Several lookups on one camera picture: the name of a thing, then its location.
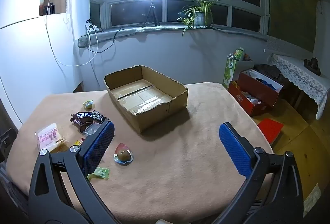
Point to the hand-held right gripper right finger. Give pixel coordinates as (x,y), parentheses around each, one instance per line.
(233,146)

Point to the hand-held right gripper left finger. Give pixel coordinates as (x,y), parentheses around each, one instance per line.
(101,141)

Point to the small yellow red candy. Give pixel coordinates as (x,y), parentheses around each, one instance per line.
(77,142)

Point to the fruit jelly cup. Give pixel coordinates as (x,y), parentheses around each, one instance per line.
(123,155)

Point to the green candy packet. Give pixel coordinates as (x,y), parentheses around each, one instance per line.
(100,173)

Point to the pink bread packet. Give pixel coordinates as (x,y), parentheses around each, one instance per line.
(47,135)

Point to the cardboard box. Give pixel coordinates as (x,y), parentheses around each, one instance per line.
(144,96)

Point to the clear wrapped dark snack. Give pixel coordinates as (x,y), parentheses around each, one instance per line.
(90,130)

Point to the dark spotted snack packet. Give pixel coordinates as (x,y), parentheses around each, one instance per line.
(96,115)

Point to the dark chocolate snack packet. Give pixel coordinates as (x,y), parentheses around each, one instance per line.
(80,118)

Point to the green jelly cup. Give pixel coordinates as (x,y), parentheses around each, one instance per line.
(88,104)

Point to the red mat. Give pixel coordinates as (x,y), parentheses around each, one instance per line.
(270,130)

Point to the low red box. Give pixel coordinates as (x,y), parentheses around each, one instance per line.
(247,108)

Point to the large red box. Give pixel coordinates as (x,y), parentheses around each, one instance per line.
(257,96)

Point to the green white carton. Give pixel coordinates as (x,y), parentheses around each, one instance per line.
(229,72)

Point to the black chair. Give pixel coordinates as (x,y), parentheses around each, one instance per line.
(5,141)

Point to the lace covered side table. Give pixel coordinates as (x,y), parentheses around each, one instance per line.
(301,77)

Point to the grey window sill cover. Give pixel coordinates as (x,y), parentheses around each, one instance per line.
(123,33)

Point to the white cabinet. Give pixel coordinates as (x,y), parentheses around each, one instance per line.
(25,59)

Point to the dark teapot ornament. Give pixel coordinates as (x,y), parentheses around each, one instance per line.
(313,64)

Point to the white power strip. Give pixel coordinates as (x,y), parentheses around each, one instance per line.
(91,26)

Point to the potted spider plant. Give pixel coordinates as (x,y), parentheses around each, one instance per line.
(199,18)

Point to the black tripod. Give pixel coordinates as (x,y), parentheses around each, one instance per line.
(151,11)

